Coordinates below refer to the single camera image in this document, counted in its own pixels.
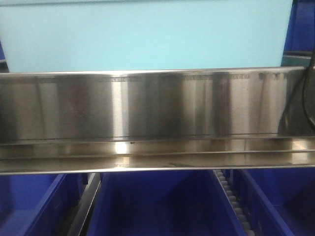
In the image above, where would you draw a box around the light blue plastic bin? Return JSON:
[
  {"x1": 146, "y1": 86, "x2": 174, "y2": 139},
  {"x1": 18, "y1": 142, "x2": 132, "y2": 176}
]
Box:
[{"x1": 0, "y1": 0, "x2": 292, "y2": 72}]

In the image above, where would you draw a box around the dark blue bin lower middle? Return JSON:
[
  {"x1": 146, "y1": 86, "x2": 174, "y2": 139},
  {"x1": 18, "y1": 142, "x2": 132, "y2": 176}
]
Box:
[{"x1": 87, "y1": 170, "x2": 245, "y2": 236}]

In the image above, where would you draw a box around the dark blue bin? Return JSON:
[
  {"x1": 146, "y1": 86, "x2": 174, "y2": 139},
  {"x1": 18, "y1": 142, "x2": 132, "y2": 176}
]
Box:
[
  {"x1": 87, "y1": 170, "x2": 245, "y2": 236},
  {"x1": 229, "y1": 168, "x2": 315, "y2": 236},
  {"x1": 0, "y1": 174, "x2": 88, "y2": 236},
  {"x1": 283, "y1": 0, "x2": 315, "y2": 53},
  {"x1": 0, "y1": 43, "x2": 5, "y2": 63}
]

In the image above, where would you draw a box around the dark blue bin lower right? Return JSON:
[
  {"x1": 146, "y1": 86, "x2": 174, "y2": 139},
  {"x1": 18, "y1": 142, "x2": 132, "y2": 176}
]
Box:
[{"x1": 229, "y1": 168, "x2": 315, "y2": 236}]

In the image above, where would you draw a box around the dark blue bin lower left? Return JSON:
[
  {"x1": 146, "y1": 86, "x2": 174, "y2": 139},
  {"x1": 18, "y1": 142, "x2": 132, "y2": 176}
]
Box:
[{"x1": 0, "y1": 174, "x2": 88, "y2": 236}]

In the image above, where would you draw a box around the dark blue bin upper right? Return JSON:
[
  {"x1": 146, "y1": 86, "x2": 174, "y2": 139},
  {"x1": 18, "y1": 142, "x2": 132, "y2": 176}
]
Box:
[{"x1": 283, "y1": 0, "x2": 315, "y2": 53}]

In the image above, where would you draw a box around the dark blue bin upper left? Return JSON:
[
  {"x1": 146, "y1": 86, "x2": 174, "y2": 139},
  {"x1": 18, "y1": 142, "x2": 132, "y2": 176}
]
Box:
[{"x1": 0, "y1": 43, "x2": 5, "y2": 63}]

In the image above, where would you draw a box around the stainless steel shelf front rail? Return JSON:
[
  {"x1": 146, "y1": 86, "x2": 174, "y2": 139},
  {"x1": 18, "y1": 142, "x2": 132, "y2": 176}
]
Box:
[{"x1": 0, "y1": 67, "x2": 315, "y2": 175}]

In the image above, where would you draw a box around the steel divider rail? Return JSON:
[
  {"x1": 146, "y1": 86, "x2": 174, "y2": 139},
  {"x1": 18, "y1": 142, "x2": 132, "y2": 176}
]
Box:
[{"x1": 65, "y1": 173, "x2": 101, "y2": 236}]

